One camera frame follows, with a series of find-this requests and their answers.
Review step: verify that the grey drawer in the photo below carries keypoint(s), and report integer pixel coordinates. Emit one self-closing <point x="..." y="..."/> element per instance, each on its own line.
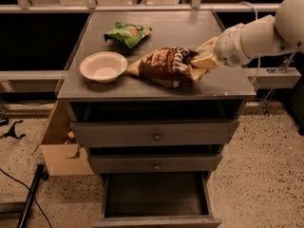
<point x="153" y="133"/>
<point x="154" y="163"/>
<point x="156" y="200"/>

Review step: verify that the grey drawer cabinet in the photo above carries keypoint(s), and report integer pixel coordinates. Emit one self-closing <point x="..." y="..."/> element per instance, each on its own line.
<point x="218" y="97"/>

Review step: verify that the brown chip bag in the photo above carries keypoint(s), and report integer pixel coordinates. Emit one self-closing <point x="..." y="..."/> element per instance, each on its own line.
<point x="168" y="66"/>

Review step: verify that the grey top drawer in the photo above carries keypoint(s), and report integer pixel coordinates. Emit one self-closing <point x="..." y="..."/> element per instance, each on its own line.
<point x="153" y="133"/>

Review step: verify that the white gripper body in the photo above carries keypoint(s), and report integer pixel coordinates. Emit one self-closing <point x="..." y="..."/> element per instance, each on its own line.
<point x="228" y="46"/>

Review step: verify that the cardboard box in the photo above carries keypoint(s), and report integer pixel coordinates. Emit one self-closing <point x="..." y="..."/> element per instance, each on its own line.
<point x="61" y="157"/>

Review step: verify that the grey bottom drawer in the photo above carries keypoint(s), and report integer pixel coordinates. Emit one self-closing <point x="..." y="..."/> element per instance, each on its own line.
<point x="156" y="200"/>

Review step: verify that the grey middle drawer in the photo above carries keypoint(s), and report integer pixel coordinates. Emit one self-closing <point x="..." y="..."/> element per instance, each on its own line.
<point x="154" y="163"/>

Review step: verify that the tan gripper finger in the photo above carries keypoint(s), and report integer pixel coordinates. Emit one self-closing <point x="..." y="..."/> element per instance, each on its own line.
<point x="207" y="50"/>
<point x="205" y="63"/>

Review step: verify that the white paper bowl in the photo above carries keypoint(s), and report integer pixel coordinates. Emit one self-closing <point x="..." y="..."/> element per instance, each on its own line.
<point x="103" y="67"/>

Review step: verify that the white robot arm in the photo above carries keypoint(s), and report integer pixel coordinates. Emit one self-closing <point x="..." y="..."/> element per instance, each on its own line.
<point x="266" y="36"/>

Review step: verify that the metal rail frame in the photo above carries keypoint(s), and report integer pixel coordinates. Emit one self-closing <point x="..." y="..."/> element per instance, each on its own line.
<point x="51" y="6"/>

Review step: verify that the black clamp on floor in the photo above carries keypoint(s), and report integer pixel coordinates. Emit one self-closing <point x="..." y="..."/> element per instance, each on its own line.
<point x="12" y="132"/>

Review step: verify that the orange ball in box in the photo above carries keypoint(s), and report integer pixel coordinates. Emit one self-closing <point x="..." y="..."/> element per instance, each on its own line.
<point x="71" y="135"/>

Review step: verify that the green chip bag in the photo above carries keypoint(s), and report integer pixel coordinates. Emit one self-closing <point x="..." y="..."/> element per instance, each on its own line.
<point x="128" y="34"/>

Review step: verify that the black pole on floor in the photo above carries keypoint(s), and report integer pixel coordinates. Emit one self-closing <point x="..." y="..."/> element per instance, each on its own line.
<point x="22" y="223"/>

